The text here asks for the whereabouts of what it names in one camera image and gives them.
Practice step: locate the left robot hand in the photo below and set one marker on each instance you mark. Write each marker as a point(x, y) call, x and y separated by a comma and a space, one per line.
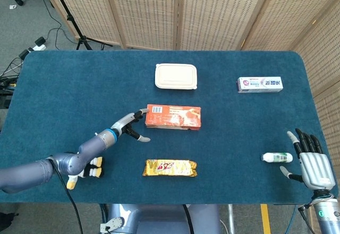
point(123, 123)

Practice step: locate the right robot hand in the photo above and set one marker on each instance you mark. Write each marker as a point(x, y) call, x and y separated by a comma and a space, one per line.
point(316, 167)

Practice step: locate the orange cardboard snack box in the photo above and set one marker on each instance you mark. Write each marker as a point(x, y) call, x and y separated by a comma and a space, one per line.
point(172, 118)

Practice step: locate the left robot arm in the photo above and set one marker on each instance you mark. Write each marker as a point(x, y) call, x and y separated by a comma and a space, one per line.
point(69, 162)

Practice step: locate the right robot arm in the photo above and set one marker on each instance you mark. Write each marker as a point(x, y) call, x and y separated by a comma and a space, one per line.
point(328, 215)

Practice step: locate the white toothpaste box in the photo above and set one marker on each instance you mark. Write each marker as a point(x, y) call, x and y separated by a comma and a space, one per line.
point(260, 84)

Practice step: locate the white bottle green label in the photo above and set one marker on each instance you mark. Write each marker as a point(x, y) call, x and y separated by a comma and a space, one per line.
point(277, 157)

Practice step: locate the penguin plush toy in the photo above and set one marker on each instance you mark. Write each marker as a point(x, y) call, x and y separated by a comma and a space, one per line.
point(94, 168)

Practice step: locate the blue felt table cover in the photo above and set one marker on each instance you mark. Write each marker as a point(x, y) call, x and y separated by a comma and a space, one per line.
point(79, 90)

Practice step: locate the gold cracker packet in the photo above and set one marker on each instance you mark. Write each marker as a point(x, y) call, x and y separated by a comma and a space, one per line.
point(170, 168)

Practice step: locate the cream lidded food container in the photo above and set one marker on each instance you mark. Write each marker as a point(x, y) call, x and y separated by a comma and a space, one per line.
point(176, 76)

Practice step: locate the grey robot torso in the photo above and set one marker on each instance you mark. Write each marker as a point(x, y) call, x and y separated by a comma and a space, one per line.
point(159, 218)

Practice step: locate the white power strip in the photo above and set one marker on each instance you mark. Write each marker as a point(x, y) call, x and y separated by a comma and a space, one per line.
point(39, 47)

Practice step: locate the black tripod stand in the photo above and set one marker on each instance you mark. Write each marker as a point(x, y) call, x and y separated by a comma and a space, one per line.
point(69, 16)

